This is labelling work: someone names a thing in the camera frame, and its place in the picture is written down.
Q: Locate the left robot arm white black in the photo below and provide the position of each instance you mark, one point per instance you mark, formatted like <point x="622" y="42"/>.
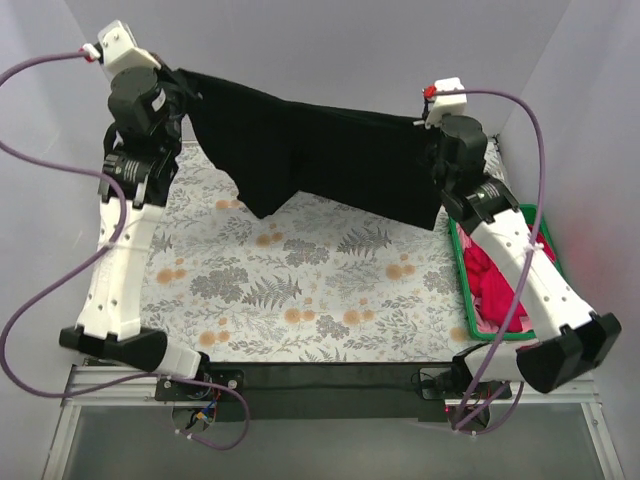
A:
<point x="140" y="151"/>

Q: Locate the floral table mat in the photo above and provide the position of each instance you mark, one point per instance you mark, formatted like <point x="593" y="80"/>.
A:
<point x="317" y="281"/>

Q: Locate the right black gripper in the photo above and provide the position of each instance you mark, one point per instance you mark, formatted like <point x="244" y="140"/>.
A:
<point x="432" y="138"/>

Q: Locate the black t shirt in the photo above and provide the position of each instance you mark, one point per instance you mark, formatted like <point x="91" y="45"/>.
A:
<point x="273" y="148"/>

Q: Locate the red t shirt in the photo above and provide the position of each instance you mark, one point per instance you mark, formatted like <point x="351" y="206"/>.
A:
<point x="490" y="285"/>

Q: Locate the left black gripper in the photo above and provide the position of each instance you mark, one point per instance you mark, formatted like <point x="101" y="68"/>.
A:
<point x="176" y="83"/>

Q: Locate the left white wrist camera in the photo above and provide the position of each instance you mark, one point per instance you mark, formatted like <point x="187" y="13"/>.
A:
<point x="117" y="50"/>

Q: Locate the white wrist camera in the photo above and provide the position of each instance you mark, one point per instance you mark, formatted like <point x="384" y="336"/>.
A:
<point x="117" y="50"/>
<point x="444" y="97"/>

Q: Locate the aluminium frame rail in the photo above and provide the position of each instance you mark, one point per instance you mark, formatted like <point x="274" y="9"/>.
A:
<point x="138" y="391"/>

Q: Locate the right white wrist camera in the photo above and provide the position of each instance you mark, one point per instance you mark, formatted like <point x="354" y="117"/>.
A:
<point x="444" y="97"/>

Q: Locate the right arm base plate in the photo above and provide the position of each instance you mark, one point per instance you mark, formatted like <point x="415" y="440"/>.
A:
<point x="447" y="383"/>

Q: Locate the green plastic bin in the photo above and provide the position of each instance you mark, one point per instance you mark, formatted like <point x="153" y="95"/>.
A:
<point x="486" y="293"/>

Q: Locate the pink t shirt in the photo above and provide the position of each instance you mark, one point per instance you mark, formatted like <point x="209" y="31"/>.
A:
<point x="467" y="242"/>

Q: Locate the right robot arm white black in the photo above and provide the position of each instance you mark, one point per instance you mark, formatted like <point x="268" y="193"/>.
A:
<point x="571" y="338"/>

